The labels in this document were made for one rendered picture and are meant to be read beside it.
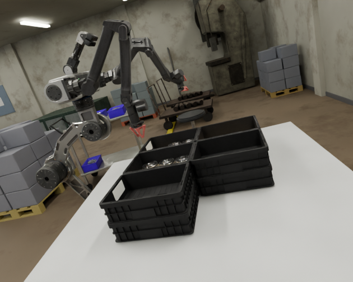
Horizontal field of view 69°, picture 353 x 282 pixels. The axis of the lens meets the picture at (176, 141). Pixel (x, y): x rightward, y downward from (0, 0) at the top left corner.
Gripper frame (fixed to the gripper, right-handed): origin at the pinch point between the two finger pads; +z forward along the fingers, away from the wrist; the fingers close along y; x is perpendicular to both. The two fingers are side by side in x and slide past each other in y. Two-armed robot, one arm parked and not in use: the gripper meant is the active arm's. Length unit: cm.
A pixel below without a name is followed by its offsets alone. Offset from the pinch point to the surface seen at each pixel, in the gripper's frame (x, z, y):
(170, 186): 5.3, 23.8, -31.2
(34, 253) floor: 97, 104, 141
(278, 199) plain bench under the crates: -28, 37, -72
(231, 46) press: -499, -28, 408
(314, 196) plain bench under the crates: -38, 37, -84
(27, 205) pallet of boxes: 93, 86, 242
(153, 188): 11.9, 23.7, -24.2
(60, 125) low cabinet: -34, 45, 679
